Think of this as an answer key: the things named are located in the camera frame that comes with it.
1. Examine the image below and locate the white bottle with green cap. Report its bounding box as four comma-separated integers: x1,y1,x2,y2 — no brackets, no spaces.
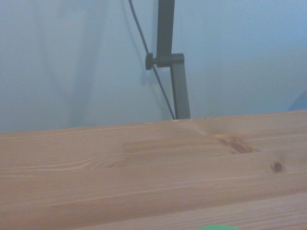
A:
198,224,240,230

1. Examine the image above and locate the dark jointed camera stand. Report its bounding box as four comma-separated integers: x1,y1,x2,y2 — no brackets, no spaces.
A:
145,0,191,120

